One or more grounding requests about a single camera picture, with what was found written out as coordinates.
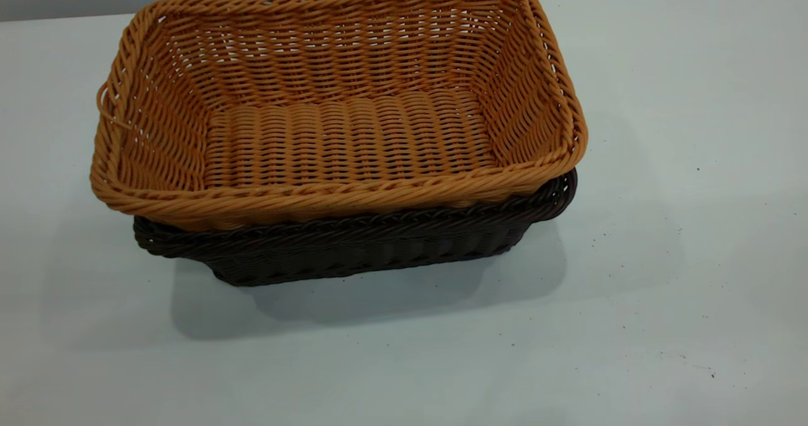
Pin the black woven wicker basket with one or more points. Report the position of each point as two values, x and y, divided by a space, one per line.
366 249

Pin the orange woven wicker basket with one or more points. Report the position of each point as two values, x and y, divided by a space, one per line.
347 142

